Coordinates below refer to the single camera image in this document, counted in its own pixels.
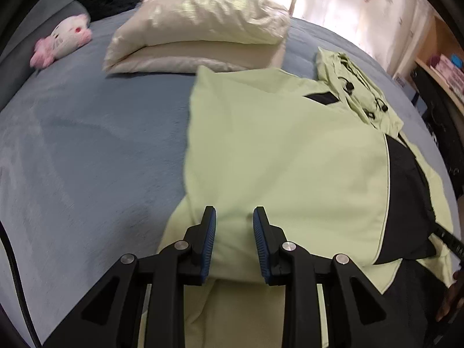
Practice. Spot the cream folded puffer jacket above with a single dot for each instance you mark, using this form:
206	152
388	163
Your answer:
203	14

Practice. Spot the person's right hand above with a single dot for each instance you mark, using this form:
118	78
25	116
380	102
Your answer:
451	293

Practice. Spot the white and pink cat plush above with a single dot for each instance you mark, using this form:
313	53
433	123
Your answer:
69	34

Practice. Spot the blue toy block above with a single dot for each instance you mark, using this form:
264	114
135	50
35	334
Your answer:
455	58

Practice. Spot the stack of pink boxes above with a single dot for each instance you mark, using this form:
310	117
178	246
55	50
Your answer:
447	69

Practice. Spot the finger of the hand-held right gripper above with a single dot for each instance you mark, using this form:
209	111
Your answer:
449	241

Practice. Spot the green and black hooded jacket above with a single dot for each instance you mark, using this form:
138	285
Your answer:
290	152

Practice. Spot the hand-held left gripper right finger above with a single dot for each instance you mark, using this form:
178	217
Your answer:
260	246

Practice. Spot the white and blue carton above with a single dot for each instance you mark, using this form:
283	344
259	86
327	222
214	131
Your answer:
400	81

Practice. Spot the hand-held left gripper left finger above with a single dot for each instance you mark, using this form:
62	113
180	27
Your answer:
208	246

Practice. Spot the wooden shelf unit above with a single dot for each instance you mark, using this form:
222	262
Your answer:
442	40

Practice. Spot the black bag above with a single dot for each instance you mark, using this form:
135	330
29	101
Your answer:
446	123

